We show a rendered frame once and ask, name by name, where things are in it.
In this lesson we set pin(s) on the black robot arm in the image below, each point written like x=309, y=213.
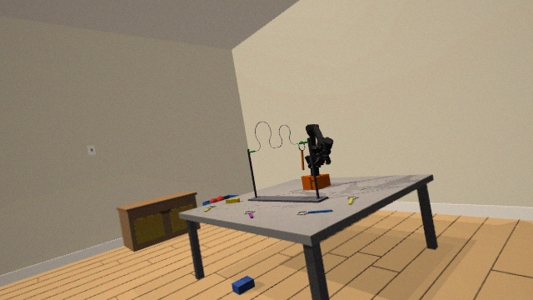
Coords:
x=323, y=144

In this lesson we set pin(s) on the purple handle with white ring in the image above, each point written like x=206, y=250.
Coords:
x=250, y=213

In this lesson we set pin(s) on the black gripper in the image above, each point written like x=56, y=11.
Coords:
x=318, y=159

